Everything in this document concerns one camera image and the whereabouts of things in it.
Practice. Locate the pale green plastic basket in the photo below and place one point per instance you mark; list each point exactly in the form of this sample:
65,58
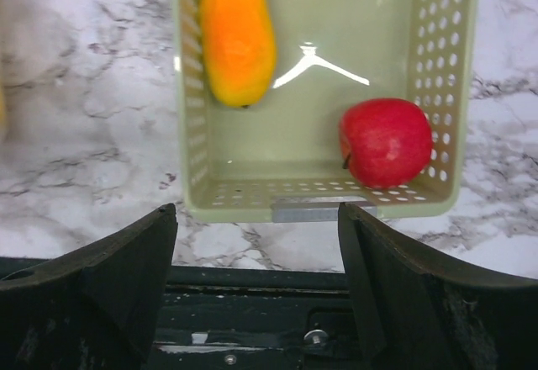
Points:
279,160

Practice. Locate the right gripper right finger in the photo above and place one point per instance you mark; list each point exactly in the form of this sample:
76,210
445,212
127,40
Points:
418,308

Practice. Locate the yellow orange mango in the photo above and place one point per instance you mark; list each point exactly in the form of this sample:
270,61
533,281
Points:
239,49

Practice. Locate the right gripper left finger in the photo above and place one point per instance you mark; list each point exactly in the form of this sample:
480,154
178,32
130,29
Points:
92,308

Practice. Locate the clear zip top bag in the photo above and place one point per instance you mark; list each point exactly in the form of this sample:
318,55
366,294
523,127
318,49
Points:
3,115

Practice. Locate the red apple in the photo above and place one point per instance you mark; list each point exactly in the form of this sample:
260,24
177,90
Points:
385,142

